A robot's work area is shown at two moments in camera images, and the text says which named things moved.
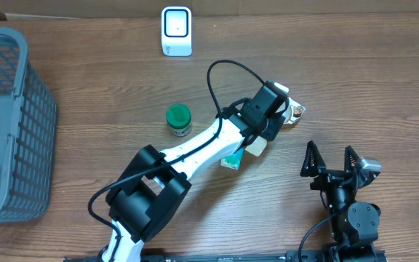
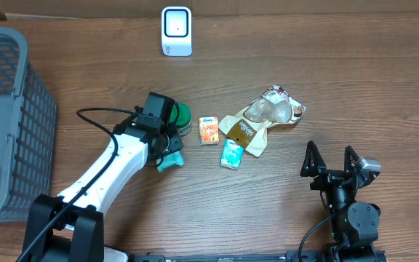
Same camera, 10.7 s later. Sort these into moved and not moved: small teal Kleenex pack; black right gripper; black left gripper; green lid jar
Moved: black left gripper
Not moved: small teal Kleenex pack; black right gripper; green lid jar
